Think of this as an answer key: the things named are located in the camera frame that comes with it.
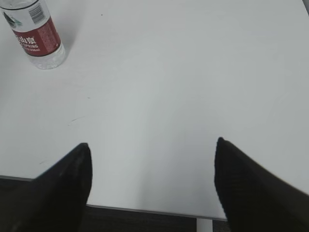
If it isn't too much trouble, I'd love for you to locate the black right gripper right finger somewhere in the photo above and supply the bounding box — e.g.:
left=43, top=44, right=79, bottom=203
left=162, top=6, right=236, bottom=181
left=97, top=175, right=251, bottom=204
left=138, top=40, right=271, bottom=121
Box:
left=214, top=137, right=309, bottom=232

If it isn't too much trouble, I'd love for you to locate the Nongfu Spring water bottle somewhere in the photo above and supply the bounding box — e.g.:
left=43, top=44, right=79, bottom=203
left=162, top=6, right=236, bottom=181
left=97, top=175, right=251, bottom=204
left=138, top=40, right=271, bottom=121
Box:
left=0, top=0, right=66, bottom=70

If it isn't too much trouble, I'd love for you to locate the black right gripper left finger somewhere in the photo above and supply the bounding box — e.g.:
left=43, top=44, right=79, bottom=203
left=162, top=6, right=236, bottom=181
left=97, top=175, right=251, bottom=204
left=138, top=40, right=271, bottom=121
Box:
left=0, top=143, right=92, bottom=232

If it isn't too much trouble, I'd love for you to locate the white table leg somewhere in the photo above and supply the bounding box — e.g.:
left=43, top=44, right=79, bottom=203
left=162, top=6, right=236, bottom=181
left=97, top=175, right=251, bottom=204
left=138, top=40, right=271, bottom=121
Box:
left=197, top=218, right=213, bottom=232

